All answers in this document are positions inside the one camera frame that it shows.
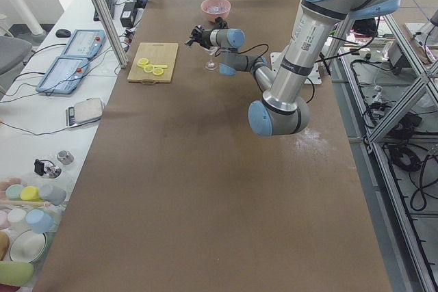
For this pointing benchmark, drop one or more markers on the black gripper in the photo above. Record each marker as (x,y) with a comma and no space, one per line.
(204,37)

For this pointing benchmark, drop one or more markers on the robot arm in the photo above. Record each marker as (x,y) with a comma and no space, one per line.
(281,111)

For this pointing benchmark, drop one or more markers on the clear wine glass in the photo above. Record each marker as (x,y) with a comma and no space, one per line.
(210,64)

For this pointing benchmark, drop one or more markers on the pile of clear ice cubes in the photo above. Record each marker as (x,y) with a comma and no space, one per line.
(219,8)

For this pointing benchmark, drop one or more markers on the pink bowl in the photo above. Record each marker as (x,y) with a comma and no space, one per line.
(212,17)

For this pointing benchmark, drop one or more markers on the bamboo cutting board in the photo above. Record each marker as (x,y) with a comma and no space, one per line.
(156,53)

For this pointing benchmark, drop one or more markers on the lemon slice bottom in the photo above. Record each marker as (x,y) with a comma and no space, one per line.
(158,71)

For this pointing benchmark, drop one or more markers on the lemon slice middle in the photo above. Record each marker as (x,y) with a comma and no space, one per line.
(148,68)

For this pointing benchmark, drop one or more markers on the black keyboard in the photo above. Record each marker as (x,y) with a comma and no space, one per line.
(110,6)

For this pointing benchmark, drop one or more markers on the blue teach pendant far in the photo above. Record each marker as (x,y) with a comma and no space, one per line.
(84,43)

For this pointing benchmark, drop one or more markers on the blue teach pendant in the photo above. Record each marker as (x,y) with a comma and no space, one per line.
(63,76)
(84,43)

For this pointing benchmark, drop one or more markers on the digital kitchen scale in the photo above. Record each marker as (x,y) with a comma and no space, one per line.
(83,112)

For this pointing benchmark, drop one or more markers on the black computer mouse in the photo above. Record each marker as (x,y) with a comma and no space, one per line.
(63,33)

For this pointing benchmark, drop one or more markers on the blue teach pendant near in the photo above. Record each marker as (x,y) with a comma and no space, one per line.
(63,76)

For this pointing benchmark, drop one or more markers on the aluminium frame post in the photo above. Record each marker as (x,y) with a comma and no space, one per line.
(109,27)

